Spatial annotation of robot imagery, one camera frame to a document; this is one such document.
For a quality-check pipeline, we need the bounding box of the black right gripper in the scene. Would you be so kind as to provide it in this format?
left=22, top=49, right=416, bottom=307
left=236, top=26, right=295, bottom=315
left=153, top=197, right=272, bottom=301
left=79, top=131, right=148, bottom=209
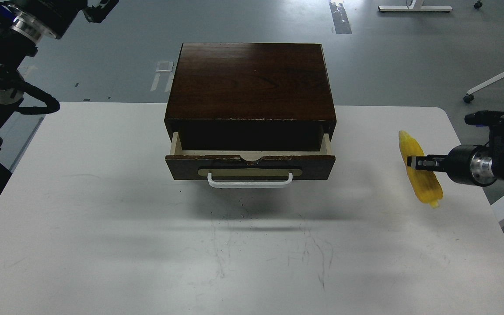
left=406, top=145, right=497, bottom=187

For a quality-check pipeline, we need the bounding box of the yellow plastic corn cob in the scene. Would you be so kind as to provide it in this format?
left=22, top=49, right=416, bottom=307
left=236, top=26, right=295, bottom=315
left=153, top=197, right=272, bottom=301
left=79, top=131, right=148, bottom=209
left=399, top=130, right=443, bottom=209

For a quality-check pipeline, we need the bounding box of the wooden drawer with white handle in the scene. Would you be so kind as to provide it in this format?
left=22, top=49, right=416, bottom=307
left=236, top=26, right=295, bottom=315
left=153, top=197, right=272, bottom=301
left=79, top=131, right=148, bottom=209
left=165, top=132, right=336, bottom=188

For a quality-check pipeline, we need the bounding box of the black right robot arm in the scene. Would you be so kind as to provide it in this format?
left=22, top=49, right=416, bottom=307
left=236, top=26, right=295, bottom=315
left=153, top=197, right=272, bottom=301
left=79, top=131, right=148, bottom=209
left=399, top=110, right=504, bottom=208

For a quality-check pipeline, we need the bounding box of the dark wooden drawer cabinet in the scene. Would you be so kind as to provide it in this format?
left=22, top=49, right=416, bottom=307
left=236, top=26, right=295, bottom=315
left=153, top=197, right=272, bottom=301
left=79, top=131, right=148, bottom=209
left=164, top=42, right=337, bottom=151

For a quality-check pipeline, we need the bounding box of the white desk base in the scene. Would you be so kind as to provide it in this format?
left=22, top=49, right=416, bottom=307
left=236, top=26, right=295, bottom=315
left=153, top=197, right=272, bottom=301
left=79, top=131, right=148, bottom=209
left=378, top=0, right=453, bottom=13

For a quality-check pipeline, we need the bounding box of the grey floor tape strip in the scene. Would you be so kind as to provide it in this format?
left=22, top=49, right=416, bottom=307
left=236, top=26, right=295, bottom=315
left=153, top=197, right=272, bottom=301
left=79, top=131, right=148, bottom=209
left=329, top=0, right=352, bottom=35

